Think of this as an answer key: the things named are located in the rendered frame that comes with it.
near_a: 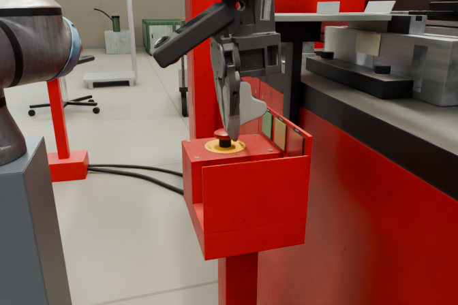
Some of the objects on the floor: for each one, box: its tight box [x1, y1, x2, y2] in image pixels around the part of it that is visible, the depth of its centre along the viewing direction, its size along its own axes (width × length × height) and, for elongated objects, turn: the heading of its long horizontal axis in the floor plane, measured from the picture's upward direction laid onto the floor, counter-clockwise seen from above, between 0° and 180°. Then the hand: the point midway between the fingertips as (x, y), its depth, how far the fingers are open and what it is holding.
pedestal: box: [46, 78, 89, 182], centre depth 226 cm, size 20×25×83 cm
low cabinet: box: [142, 19, 187, 56], centre depth 885 cm, size 179×164×71 cm
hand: (229, 133), depth 55 cm, fingers closed
